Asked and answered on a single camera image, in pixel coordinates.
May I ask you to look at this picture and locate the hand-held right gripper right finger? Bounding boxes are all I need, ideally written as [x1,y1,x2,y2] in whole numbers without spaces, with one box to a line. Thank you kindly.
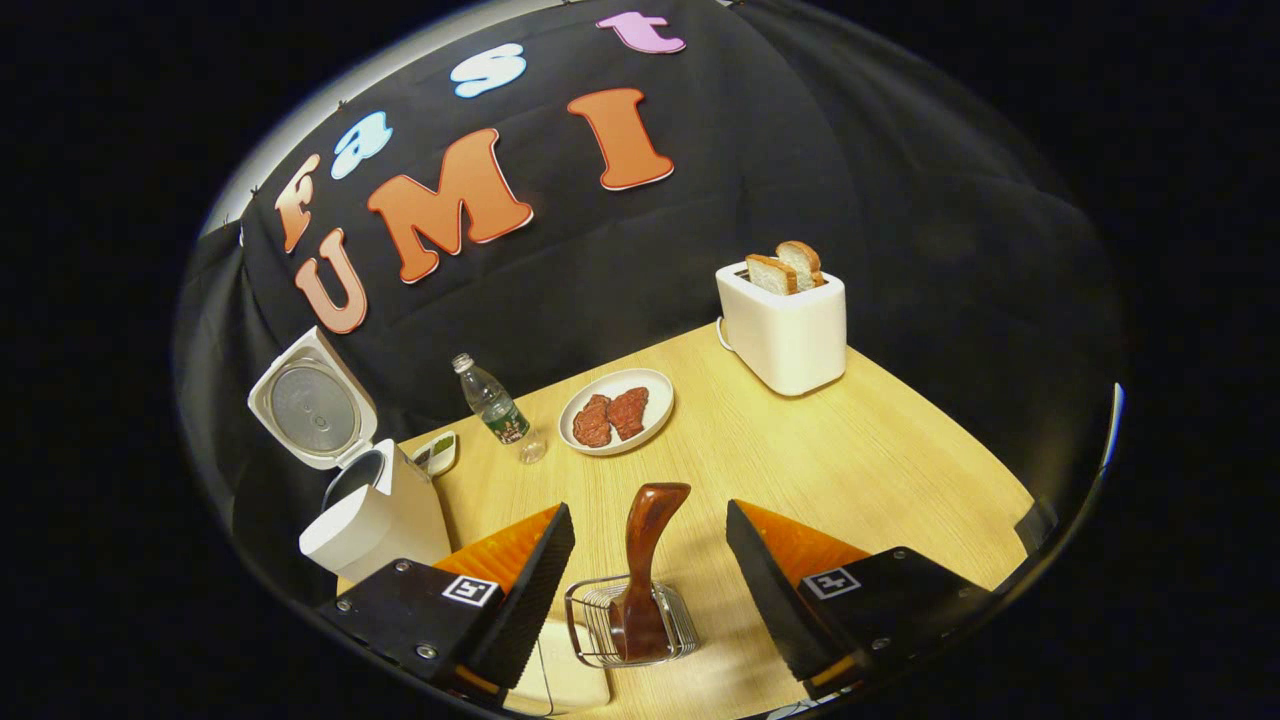
[725,498,996,701]

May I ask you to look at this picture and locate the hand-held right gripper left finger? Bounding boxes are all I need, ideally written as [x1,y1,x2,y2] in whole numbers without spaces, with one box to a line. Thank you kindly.
[318,502,578,706]

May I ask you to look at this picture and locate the metal wire chopstick holder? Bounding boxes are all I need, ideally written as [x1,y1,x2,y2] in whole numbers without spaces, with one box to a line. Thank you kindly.
[564,575,699,669]

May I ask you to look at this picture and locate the brown wooden spoon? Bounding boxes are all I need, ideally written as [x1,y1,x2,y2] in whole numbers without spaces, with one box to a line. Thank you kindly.
[608,482,693,663]

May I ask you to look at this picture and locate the white rice cooker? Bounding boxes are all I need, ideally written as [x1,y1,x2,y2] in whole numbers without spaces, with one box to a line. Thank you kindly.
[247,325,453,586]

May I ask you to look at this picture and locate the red meat piece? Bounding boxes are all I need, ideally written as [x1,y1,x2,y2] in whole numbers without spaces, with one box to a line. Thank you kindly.
[607,386,651,442]
[572,393,613,449]

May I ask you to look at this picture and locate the clear plastic water bottle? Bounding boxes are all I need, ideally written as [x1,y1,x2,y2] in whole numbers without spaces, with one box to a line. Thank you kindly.
[450,352,548,466]

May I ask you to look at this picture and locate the white oval plate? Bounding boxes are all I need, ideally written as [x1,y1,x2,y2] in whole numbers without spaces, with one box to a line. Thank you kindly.
[558,368,676,458]

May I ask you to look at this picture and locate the white toaster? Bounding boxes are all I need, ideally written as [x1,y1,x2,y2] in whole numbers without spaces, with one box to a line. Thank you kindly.
[714,258,848,397]

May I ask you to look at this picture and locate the black backdrop cloth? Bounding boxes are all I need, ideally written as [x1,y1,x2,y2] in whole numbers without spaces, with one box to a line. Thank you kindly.
[175,0,1126,601]

